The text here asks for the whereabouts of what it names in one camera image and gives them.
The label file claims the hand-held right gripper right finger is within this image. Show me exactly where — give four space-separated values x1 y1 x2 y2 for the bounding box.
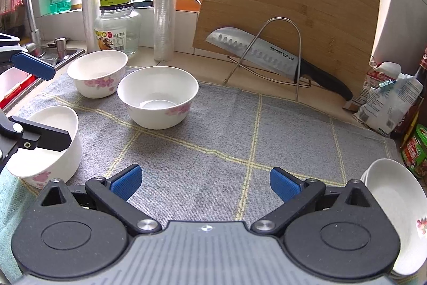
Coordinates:
252 167 372 235

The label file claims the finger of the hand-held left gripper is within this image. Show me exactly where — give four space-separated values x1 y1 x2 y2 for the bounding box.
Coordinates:
0 51 56 81
0 115 73 172

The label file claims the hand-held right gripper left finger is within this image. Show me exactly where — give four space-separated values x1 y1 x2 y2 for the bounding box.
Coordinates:
40 164 161 237

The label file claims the white floral bowl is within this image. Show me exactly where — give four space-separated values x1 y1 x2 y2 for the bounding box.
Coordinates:
67 50 129 99
6 105 83 190
117 67 200 130

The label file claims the metal sink faucet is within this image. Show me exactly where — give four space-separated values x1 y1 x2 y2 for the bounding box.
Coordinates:
15 0 44 55

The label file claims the red plastic basin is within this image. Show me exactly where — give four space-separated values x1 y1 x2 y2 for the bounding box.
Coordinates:
0 67 35 109

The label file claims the metal sink fitting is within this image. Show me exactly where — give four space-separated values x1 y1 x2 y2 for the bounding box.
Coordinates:
47 37 70 59

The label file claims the stainless steel sink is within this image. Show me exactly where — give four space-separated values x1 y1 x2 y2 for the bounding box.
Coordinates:
33 45 85 72

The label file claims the grey checked cloth mat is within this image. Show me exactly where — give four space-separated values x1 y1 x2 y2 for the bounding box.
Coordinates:
0 66 402 285

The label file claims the glass jar green lid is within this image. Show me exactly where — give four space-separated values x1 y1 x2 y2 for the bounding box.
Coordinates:
94 0 142 57

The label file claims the white printed seasoning bag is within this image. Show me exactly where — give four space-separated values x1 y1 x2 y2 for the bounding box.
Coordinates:
354 72 424 137

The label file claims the green lidded sauce jar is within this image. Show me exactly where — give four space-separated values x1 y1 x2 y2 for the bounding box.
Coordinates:
400 123 427 179

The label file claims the red printed seasoning bag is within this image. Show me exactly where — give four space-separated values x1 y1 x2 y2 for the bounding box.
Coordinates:
343 62 402 112

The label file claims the teal binder clip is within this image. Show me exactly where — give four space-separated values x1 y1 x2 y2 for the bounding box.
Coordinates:
378 78 397 92

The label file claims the large clear plastic wrap roll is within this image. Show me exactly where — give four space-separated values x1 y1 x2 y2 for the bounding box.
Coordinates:
153 0 182 62

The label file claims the dark soy sauce bottle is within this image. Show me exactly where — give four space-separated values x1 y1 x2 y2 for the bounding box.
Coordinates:
394 47 427 139

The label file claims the metal wire board rack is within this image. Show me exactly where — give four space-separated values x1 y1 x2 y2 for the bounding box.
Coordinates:
223 17 316 102

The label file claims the steel kitchen knife black handle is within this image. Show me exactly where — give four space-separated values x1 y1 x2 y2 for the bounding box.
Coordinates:
205 27 354 102

